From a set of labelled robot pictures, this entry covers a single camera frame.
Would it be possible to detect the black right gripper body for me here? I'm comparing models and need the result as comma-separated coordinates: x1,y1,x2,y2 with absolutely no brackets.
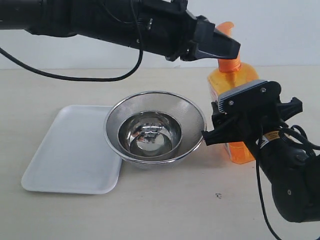
211,97,303,143

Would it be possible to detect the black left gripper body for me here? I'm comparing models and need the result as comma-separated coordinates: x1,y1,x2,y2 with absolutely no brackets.
134,0,216,62

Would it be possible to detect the orange soap pump bottle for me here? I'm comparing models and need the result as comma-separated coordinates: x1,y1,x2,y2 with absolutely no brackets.
206,21,259,165

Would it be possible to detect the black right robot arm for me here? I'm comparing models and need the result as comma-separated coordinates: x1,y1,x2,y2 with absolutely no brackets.
202,97,320,223

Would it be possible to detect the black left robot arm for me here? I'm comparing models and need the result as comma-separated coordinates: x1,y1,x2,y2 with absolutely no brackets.
0,0,241,62

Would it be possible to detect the steel mesh colander bowl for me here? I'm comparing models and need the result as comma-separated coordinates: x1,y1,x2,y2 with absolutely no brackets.
103,90,207,170

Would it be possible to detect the small shiny steel bowl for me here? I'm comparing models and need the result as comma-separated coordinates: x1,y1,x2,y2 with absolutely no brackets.
117,110,183,162

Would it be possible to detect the white rectangular plastic tray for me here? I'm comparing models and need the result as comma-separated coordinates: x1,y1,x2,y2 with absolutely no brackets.
21,104,122,195

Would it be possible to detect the wrist camera with silver heatsink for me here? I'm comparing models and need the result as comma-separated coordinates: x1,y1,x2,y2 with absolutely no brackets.
217,79,282,114

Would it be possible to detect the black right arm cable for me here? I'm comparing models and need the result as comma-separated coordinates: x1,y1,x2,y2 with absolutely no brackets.
254,119,320,240

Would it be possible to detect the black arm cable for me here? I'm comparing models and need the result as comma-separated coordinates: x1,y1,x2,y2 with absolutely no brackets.
0,0,145,83
254,119,320,240

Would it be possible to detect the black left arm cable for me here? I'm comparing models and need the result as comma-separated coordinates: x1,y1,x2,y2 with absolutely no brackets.
0,0,145,83

